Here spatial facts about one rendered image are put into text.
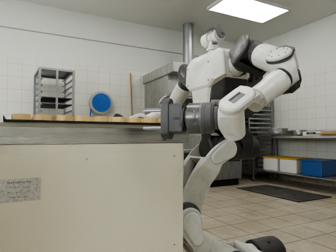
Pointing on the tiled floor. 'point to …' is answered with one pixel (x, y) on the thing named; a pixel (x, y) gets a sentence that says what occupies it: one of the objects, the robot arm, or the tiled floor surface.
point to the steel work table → (276, 155)
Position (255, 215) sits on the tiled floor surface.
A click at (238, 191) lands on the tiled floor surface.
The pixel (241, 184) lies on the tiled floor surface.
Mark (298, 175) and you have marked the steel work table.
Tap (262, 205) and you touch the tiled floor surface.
